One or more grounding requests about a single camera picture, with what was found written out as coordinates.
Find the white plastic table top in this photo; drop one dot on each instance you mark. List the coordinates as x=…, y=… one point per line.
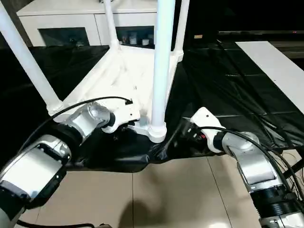
x=118, y=71

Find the white plastic table leg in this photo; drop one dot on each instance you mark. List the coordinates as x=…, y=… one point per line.
x=162, y=59
x=23, y=52
x=111, y=23
x=181, y=28

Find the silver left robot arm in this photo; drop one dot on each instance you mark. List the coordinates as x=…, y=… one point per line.
x=78, y=121

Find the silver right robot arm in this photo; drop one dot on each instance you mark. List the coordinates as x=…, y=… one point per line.
x=251, y=154

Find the black mat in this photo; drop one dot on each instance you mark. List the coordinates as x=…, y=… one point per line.
x=225, y=95

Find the small yellow tag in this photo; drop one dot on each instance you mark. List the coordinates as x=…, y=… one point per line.
x=197, y=36

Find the white flat panel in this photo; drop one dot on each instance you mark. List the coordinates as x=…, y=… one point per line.
x=273, y=66

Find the black metal bar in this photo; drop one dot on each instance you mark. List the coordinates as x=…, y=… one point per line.
x=261, y=32

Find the white cabinet with glass doors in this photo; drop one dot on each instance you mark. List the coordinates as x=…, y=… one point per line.
x=71, y=19

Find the grey curtain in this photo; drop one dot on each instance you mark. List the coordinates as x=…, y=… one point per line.
x=26, y=35

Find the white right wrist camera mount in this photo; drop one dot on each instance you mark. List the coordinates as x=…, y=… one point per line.
x=206, y=123

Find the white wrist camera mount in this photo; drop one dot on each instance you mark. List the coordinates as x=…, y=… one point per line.
x=206, y=123
x=126, y=111

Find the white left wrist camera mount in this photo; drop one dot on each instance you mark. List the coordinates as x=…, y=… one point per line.
x=126, y=111

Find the black folding table frame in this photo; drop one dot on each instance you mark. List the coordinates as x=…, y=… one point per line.
x=298, y=165

